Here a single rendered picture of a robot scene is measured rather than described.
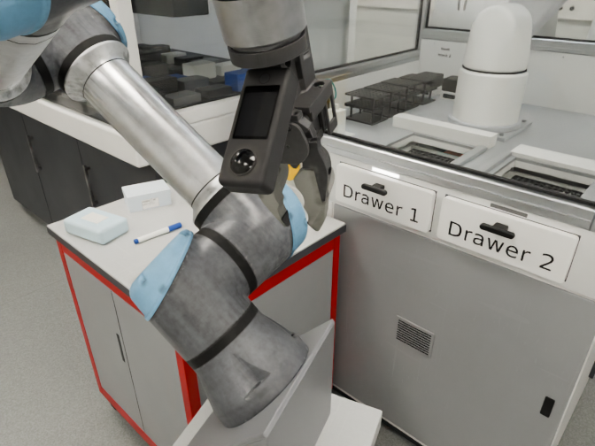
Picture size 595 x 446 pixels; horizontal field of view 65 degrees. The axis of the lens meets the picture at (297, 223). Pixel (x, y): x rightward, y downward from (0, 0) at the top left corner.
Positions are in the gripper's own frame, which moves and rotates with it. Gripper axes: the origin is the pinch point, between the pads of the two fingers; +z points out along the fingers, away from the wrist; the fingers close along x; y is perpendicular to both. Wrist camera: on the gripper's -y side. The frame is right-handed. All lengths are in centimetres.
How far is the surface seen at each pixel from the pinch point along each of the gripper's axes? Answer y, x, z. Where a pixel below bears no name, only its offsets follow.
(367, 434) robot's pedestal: -3.4, -5.6, 40.0
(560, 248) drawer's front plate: 46, -31, 41
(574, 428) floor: 64, -50, 140
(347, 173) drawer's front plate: 63, 20, 39
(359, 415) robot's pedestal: -0.6, -3.2, 40.5
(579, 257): 46, -35, 43
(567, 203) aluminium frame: 50, -32, 32
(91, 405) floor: 6, 108, 111
